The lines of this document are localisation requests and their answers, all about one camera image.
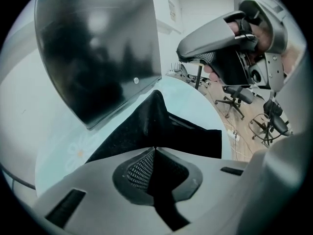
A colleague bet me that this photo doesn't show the person's right forearm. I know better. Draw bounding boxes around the person's right forearm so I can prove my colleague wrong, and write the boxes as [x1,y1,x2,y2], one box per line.
[280,43,308,79]

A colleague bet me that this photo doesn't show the black cloth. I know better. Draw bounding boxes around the black cloth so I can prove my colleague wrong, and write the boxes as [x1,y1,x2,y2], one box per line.
[87,89,223,232]

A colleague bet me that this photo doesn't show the person's right hand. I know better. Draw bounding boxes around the person's right hand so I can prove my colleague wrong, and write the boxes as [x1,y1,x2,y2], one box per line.
[203,21,272,83]

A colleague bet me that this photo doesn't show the wooden desk with black legs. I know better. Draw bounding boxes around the wooden desk with black legs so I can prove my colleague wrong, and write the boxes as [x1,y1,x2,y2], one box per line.
[168,66,208,90]

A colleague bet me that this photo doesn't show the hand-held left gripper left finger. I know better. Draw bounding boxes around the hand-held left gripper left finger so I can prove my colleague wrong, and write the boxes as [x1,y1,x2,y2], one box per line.
[31,147,176,235]

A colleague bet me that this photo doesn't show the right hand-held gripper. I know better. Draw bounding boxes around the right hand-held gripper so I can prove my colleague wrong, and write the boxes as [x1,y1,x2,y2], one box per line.
[176,0,289,93]

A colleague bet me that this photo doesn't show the white power strip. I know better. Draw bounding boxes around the white power strip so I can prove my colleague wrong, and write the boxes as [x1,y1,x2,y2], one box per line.
[226,129,241,141]

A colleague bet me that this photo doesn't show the black office chair with headrest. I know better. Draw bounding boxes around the black office chair with headrest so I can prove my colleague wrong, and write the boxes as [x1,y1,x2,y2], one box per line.
[248,92,293,148]

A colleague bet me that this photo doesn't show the paper wall notice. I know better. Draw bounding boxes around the paper wall notice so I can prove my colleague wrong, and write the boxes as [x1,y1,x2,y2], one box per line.
[167,0,177,23]

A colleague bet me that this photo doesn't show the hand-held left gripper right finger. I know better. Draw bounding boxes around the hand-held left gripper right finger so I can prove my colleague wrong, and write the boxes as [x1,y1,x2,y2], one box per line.
[156,147,249,235]

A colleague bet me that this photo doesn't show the black mini fridge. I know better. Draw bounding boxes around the black mini fridge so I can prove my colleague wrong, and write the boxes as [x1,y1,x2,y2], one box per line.
[34,0,163,131]

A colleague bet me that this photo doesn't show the grey mesh chair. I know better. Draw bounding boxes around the grey mesh chair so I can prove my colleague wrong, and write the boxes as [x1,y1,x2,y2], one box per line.
[179,64,191,78]

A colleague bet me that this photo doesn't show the person's grey top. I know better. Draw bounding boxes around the person's grey top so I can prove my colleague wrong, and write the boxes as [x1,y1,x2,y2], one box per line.
[275,50,313,137]

